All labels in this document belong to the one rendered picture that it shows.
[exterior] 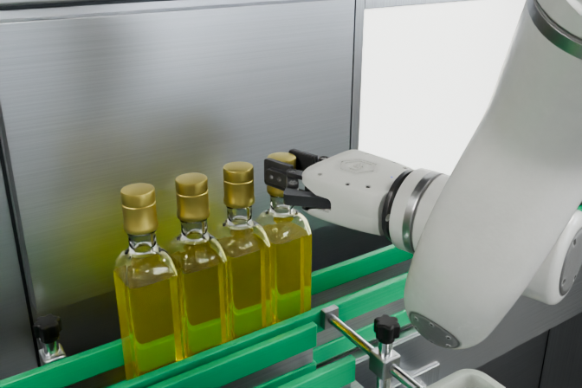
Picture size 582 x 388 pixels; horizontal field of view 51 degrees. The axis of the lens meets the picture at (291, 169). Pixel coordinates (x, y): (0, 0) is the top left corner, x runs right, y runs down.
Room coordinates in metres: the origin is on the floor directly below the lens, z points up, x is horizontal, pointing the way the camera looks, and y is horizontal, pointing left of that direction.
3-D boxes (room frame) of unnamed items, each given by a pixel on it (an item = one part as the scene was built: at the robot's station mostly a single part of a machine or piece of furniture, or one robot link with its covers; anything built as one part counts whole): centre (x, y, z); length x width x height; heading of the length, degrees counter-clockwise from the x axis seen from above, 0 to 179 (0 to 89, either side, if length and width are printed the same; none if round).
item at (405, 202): (0.55, -0.13, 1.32); 0.09 x 0.03 x 0.08; 139
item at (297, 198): (0.58, -0.03, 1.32); 0.08 x 0.06 x 0.01; 107
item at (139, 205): (0.57, 0.16, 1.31); 0.04 x 0.04 x 0.04
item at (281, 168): (0.62, 0.01, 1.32); 0.07 x 0.03 x 0.03; 49
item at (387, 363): (0.58, -0.09, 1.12); 0.17 x 0.03 x 0.12; 33
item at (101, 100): (0.88, -0.07, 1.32); 0.90 x 0.03 x 0.34; 123
